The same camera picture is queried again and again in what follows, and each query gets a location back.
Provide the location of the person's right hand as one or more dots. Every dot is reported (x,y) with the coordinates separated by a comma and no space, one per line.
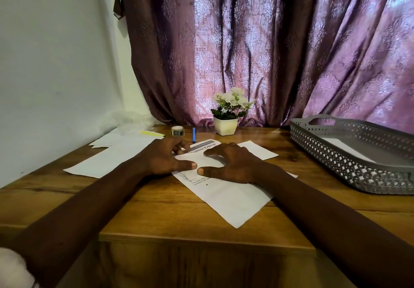
(236,168)

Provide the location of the person's left hand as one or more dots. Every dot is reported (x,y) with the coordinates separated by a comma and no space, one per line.
(158,160)

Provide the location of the person's left thumb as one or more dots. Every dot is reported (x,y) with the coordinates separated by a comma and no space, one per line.
(186,165)

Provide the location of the person's right thumb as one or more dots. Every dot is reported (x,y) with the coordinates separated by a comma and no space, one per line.
(208,170)

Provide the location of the printed white paper sheet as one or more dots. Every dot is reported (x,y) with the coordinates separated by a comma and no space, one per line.
(233,200)

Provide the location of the person's left forearm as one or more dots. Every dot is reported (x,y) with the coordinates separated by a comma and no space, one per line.
(81,219)

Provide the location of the person's right forearm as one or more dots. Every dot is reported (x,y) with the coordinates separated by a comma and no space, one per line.
(336,232)

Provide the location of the blue pen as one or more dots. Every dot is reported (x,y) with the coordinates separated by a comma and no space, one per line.
(194,135)

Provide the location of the roll of patterned tape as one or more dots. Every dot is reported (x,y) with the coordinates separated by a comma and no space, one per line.
(177,131)

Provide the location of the small white envelope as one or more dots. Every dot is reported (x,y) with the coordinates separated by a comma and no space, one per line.
(260,151)

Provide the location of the white flowers in white pot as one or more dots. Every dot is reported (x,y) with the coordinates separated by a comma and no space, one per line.
(230,113)

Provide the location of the large blank white paper sheet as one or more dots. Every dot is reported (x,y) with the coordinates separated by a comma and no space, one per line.
(106,160)

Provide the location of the purple patterned curtain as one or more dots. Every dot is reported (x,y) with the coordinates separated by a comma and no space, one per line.
(275,48)

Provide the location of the white paper in tray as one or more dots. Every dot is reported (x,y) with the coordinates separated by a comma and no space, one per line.
(349,150)

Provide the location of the grey perforated plastic tray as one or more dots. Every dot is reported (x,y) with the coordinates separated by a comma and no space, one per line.
(352,161)

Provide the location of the white sleeve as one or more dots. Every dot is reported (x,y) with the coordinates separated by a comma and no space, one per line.
(14,270)

